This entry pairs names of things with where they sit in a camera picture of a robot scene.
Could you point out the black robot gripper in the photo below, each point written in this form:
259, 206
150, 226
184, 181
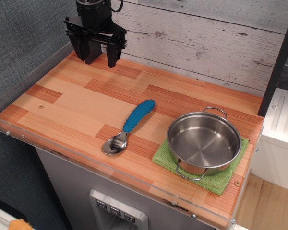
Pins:
94, 24

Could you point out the stainless steel pot with handles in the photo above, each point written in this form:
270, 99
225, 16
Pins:
203, 144

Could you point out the clear acrylic table guard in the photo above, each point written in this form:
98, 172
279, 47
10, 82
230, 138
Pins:
73, 108

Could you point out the grey metal cabinet front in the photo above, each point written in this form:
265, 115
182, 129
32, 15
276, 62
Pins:
72, 184

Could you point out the silver dispenser panel with buttons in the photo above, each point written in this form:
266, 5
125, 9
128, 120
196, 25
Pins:
112, 214

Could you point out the green folded cloth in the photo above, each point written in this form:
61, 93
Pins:
213, 183

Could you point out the orange object at corner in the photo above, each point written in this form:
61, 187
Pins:
19, 224

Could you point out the white ribbed appliance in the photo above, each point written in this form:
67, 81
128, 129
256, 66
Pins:
270, 160

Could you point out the blue handled metal spoon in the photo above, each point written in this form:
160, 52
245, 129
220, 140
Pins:
118, 143

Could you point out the black vertical post right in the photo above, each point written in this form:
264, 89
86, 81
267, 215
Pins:
275, 76

